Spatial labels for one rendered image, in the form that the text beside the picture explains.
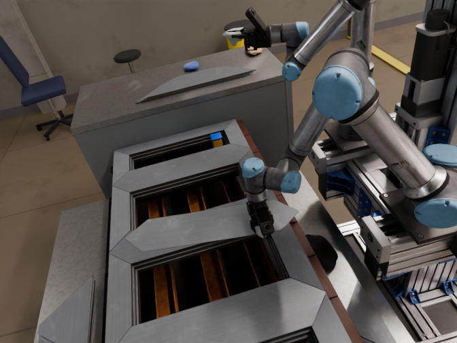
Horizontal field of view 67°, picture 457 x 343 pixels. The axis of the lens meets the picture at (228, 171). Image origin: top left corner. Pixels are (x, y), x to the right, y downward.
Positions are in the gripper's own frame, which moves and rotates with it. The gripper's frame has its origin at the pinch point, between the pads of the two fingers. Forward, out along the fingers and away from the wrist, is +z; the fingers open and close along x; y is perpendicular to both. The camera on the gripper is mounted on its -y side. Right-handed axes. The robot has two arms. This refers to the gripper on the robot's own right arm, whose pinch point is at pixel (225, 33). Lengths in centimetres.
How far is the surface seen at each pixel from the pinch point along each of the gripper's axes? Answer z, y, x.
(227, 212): -4, 52, -58
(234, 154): 2, 57, -17
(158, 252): 18, 48, -82
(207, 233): 2, 50, -70
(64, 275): 64, 58, -93
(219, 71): 23, 44, 41
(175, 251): 12, 49, -81
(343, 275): -52, 68, -73
